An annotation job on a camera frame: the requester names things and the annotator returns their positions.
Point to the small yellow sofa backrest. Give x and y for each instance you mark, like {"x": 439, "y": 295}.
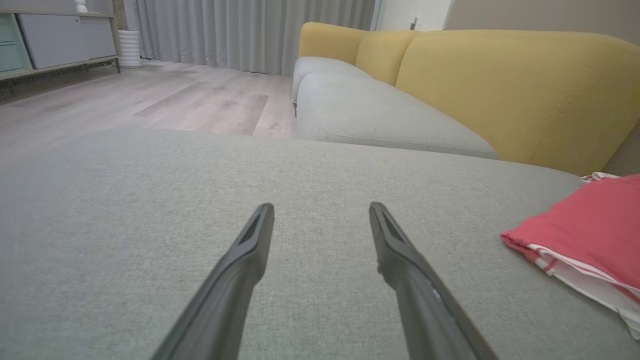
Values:
{"x": 325, "y": 40}

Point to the small grey sofa seat cushion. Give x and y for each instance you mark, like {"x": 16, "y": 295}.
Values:
{"x": 320, "y": 67}

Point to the grey wooden sideboard cabinet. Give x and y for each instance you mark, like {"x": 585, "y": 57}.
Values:
{"x": 65, "y": 40}

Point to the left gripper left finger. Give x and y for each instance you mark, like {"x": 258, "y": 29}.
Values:
{"x": 225, "y": 300}

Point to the medium yellow sofa backrest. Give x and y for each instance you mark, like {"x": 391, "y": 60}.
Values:
{"x": 382, "y": 55}

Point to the large grey sofa seat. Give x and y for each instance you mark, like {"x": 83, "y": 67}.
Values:
{"x": 150, "y": 200}

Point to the grey pleated curtain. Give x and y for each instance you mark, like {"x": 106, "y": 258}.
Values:
{"x": 250, "y": 30}

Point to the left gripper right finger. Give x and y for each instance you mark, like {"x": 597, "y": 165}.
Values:
{"x": 425, "y": 310}

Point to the red white sports jersey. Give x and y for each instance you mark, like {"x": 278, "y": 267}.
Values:
{"x": 590, "y": 220}

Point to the white ribbed cylinder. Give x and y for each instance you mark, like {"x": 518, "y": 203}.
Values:
{"x": 130, "y": 50}

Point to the large yellow sofa backrest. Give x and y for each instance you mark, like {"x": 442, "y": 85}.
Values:
{"x": 525, "y": 90}

